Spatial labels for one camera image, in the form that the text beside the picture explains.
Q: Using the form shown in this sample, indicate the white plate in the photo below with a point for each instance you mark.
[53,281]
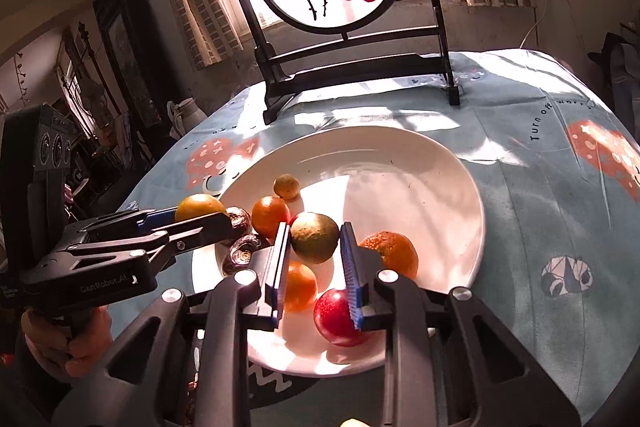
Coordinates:
[400,187]

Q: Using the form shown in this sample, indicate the person's right hand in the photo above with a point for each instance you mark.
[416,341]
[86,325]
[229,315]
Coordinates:
[352,423]

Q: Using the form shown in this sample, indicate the white pitcher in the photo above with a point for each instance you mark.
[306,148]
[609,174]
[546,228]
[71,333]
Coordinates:
[187,114]

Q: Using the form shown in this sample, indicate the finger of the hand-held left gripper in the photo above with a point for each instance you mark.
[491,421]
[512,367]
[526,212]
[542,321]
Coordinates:
[152,219]
[205,227]

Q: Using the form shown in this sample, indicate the green tangerine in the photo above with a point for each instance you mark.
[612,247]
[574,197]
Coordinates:
[315,237]

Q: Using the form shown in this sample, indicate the round painted table screen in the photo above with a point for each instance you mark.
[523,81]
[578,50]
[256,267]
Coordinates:
[350,72]

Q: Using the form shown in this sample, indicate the large red plum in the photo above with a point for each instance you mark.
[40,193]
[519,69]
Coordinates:
[336,318]

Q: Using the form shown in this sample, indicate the dark avocado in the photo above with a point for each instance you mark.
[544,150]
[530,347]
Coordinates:
[241,221]

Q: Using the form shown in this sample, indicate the person's left hand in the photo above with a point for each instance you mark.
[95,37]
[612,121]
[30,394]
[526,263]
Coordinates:
[75,349]

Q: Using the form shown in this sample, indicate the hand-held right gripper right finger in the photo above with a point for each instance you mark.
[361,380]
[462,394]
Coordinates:
[352,277]

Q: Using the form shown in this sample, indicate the dark clothes pile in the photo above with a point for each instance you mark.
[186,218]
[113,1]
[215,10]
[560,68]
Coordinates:
[617,72]

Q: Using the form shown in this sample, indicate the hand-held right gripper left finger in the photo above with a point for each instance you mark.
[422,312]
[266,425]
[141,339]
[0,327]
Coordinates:
[280,267]

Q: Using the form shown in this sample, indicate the black zigzag placemat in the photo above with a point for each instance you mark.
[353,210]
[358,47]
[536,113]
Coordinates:
[270,386]

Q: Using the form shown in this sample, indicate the coat stand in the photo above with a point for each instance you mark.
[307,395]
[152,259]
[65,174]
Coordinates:
[84,52]

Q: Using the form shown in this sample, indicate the yellow orange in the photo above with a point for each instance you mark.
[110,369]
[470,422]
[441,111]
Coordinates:
[199,206]

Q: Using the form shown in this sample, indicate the small red plum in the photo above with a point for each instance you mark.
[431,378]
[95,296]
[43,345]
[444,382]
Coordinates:
[294,219]

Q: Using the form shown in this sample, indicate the small green yellow fruit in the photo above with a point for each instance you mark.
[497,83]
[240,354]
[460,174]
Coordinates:
[286,186]

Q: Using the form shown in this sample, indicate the dark round fruit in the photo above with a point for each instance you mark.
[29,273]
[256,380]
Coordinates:
[242,253]

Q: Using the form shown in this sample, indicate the large rough orange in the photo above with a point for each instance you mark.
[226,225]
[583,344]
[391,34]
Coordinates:
[395,253]

